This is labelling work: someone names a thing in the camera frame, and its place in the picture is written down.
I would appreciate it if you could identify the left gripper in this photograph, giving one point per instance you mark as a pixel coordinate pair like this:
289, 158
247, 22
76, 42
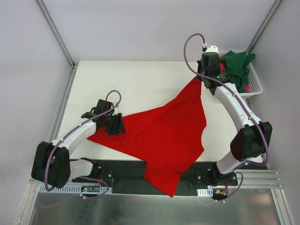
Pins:
117, 124

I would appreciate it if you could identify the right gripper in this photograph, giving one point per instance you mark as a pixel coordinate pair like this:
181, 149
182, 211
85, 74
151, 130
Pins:
202, 74

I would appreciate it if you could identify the red t-shirt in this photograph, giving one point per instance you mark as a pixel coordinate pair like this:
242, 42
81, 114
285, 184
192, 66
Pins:
167, 138

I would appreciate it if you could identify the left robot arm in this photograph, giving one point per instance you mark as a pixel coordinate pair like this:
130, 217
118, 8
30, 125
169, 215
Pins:
52, 164

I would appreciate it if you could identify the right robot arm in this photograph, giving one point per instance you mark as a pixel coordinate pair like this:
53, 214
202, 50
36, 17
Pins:
253, 135

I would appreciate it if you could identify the pink garment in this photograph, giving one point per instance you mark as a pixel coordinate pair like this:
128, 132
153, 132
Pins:
222, 65

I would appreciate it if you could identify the green t-shirt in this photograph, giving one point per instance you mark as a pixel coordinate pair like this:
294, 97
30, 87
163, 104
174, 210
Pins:
236, 65

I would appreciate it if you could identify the white plastic basket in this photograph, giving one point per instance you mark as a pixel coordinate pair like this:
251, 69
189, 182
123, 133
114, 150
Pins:
255, 87

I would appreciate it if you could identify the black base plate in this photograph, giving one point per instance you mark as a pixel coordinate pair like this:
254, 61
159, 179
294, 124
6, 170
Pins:
126, 177

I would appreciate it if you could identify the left aluminium frame post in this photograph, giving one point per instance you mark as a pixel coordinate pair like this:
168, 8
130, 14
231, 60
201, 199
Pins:
54, 30

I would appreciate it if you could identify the aluminium frame post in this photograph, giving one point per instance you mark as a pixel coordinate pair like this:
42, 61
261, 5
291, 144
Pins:
264, 24
54, 30

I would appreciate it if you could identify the left white cable duct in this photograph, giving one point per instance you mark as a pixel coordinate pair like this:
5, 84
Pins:
78, 189

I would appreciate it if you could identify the white cable duct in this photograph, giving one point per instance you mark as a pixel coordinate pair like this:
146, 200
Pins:
78, 189
205, 192

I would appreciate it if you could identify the right aluminium frame post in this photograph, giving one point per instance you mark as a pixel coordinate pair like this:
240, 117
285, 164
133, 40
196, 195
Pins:
264, 24

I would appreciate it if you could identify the right white cable duct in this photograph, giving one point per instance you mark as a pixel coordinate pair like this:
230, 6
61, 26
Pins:
205, 192

